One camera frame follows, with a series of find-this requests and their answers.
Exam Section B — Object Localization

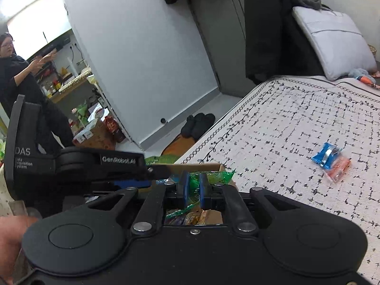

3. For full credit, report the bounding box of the green snack packet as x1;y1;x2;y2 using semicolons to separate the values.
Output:
166;171;234;221

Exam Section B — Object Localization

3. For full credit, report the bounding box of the operator left hand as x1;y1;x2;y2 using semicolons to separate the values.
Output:
0;215;38;284

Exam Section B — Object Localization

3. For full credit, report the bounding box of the open cardboard box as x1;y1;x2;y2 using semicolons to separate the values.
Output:
151;163;236;226

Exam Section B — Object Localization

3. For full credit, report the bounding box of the orange biscuit packet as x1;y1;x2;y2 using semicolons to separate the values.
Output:
182;209;208;226

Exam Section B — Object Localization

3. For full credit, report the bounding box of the green cartoon floor mat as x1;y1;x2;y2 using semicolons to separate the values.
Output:
145;134;196;165

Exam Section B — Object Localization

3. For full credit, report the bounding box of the brown printed cardboard carton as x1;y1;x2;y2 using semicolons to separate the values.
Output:
73;119;116;151

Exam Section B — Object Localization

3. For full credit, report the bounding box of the black slippers pair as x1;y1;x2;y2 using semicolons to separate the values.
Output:
180;113;216;141

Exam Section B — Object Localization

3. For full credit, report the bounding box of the person in black clothes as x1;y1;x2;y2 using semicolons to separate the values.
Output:
1;33;74;154

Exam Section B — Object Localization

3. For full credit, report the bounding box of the white patterned bed cover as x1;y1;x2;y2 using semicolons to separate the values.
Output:
179;76;380;284

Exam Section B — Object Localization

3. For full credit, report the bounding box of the blue snack packet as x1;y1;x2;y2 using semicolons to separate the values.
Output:
311;142;342;170

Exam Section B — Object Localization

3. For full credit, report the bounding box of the orange clear snack packet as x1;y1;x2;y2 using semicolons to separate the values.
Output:
323;155;351;183

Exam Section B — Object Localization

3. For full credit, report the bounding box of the black clothes pile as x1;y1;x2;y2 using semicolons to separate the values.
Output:
244;0;324;85

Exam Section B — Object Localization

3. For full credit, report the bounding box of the grey door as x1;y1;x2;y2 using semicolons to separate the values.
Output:
188;0;254;97

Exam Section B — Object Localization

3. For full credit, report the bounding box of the white grey pillow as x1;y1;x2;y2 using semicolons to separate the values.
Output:
292;6;377;81

